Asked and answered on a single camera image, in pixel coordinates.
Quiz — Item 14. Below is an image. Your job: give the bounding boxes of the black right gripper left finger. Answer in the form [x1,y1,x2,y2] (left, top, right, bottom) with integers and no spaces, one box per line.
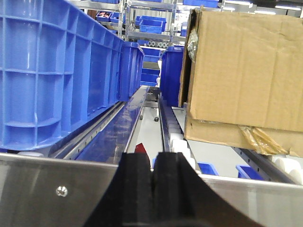
[84,153,152,227]

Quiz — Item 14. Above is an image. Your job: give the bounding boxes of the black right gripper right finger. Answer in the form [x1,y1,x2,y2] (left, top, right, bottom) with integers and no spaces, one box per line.
[152,152,260,227]

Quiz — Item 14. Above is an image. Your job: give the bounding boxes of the small blue bin below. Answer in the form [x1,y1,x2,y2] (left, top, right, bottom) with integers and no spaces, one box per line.
[197,162,219,176]

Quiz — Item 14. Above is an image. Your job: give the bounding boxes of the small blue bin right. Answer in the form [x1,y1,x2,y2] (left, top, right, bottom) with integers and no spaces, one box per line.
[236,165,264,181]

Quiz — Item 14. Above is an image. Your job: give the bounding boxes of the white conveyor rollers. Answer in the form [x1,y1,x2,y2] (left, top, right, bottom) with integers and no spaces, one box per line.
[158,99,302,185]

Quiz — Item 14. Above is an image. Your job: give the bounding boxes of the blue shelf bin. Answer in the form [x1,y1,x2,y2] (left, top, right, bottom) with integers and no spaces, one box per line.
[139,19,163,34]

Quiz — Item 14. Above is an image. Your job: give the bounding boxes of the red printed package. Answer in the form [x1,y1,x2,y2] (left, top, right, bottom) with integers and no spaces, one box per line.
[134,143,147,154]

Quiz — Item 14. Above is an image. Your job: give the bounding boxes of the brown cardboard box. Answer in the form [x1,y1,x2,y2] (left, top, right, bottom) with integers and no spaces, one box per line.
[178,9,303,157]

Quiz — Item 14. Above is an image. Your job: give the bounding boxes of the dark blue crate centre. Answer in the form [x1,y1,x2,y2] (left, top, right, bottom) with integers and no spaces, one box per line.
[160,46,184,107]

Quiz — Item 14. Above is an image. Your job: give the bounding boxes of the large blue plastic crate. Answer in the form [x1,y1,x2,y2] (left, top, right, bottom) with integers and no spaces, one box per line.
[0,0,125,152]

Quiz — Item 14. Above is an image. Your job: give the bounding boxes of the metal storage shelf rack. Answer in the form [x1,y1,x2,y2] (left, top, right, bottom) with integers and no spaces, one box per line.
[72,0,223,48]

